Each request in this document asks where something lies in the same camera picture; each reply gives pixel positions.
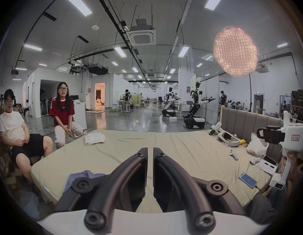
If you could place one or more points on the white washing machine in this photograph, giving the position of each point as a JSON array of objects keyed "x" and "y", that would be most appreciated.
[{"x": 80, "y": 116}]

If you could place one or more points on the blue phone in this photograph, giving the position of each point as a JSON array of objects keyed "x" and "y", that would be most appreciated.
[{"x": 247, "y": 180}]

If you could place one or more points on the white headset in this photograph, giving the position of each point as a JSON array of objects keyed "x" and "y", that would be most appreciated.
[{"x": 228, "y": 138}]

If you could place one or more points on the black and white wheeled robot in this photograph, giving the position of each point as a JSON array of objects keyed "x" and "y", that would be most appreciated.
[
  {"x": 169, "y": 106},
  {"x": 195, "y": 116}
]

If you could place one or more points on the spare white gripper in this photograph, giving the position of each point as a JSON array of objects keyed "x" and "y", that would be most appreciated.
[{"x": 217, "y": 127}]

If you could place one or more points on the dark shelf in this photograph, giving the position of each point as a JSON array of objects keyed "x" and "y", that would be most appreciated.
[{"x": 299, "y": 101}]

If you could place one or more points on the person's right hand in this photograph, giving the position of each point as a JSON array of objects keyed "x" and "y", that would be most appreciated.
[{"x": 295, "y": 165}]

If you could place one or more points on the white folded cloth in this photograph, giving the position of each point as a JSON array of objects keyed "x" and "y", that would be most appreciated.
[{"x": 94, "y": 139}]

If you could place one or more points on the dark tablet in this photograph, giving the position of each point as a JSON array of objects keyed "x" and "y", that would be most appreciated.
[{"x": 271, "y": 160}]

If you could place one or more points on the blue garment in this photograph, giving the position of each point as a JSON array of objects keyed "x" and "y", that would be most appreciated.
[{"x": 78, "y": 176}]

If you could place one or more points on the person's legs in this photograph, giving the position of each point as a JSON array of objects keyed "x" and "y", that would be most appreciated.
[{"x": 261, "y": 204}]

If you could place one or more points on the white plastic bag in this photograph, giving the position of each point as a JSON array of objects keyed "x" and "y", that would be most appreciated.
[{"x": 257, "y": 146}]

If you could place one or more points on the white notebook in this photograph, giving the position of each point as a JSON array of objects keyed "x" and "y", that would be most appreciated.
[{"x": 264, "y": 167}]

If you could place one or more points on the bed with beige sheet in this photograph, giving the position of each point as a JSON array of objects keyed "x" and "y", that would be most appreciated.
[{"x": 180, "y": 143}]

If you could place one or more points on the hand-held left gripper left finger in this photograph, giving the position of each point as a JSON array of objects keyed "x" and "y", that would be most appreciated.
[{"x": 122, "y": 180}]

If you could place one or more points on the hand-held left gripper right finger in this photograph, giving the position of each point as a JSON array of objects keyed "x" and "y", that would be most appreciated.
[{"x": 176, "y": 180}]

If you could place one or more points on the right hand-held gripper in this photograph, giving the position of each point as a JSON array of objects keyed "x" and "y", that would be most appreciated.
[{"x": 294, "y": 137}]

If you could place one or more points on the yellow packet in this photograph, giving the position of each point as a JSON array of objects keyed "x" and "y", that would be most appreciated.
[{"x": 243, "y": 142}]

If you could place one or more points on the grey padded headboard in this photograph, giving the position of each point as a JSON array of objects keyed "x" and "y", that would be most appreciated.
[{"x": 242, "y": 121}]

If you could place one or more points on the floor lamp with round shade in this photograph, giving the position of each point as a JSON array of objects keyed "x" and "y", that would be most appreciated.
[{"x": 235, "y": 51}]

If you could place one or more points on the white hand controller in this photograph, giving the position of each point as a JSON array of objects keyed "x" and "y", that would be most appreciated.
[
  {"x": 255, "y": 160},
  {"x": 233, "y": 154}
]

